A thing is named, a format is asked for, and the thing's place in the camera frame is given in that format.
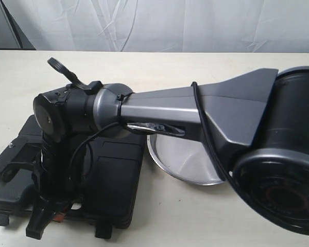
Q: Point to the black plastic tool case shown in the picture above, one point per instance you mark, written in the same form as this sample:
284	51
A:
108	195

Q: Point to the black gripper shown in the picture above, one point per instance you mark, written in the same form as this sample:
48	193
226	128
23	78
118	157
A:
65	116

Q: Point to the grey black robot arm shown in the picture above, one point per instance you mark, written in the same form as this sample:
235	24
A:
254	127

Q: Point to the white backdrop curtain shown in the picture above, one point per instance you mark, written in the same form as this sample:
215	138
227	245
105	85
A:
156	26

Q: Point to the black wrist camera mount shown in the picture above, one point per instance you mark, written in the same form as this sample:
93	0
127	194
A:
20	154

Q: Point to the round stainless steel pan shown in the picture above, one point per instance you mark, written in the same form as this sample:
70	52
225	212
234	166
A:
183	159

